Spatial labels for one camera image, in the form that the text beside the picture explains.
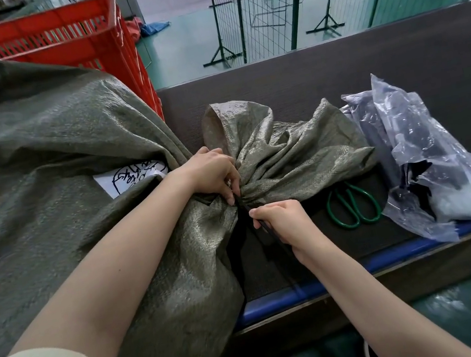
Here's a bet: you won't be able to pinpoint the person's left hand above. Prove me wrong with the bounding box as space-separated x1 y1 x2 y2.
176 141 245 215

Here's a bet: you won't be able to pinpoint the person's right hand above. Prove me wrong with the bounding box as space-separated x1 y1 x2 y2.
247 194 328 272

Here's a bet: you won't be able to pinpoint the black cable tie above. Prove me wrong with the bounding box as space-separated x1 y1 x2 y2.
233 187 296 271

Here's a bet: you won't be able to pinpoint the green-handled scissors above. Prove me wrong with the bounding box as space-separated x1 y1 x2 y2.
323 176 385 232

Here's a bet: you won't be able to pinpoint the large grey-green woven sack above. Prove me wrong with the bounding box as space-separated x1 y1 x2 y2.
0 0 414 357

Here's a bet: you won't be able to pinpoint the red plastic crate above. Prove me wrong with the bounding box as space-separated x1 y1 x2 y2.
0 0 165 148

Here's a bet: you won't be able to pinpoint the person's left forearm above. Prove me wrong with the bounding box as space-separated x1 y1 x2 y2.
0 167 227 357

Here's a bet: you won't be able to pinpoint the person's right forearm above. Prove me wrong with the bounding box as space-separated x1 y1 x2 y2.
294 212 471 357

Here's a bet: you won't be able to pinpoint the clear plastic bag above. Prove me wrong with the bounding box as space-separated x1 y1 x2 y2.
338 56 471 258

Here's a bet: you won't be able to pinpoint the blue cloth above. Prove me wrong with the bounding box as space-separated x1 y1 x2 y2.
139 18 172 38

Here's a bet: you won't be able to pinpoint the red cloth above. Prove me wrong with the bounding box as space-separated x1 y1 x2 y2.
123 15 148 46

